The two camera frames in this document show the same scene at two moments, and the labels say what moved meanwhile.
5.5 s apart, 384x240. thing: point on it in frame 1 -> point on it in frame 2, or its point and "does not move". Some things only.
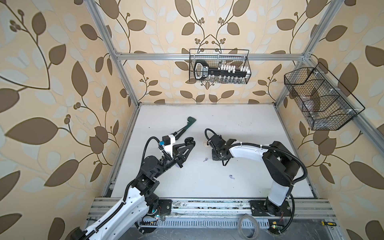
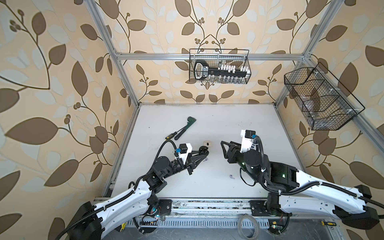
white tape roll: (255, 223) does not move
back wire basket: (219, 66) does not move
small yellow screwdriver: (328, 223) does not move
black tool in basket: (202, 71) does not move
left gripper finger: (183, 152) -> (195, 160)
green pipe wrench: (181, 131) does not move
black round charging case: (189, 141) -> (203, 150)
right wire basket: (326, 104) does not move
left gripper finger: (187, 141) -> (202, 150)
